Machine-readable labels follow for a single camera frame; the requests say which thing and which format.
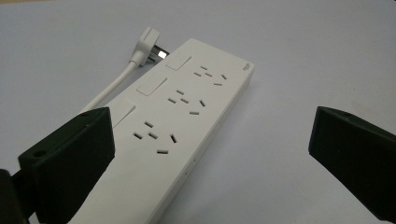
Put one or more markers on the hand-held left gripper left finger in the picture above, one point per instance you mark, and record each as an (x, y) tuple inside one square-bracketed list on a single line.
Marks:
[(68, 161)]

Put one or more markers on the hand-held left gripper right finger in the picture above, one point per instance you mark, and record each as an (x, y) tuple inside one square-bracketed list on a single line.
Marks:
[(358, 155)]

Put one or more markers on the white power strip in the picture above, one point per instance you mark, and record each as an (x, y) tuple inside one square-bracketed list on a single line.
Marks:
[(174, 130)]

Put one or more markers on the white plug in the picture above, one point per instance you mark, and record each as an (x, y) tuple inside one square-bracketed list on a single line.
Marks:
[(147, 46)]

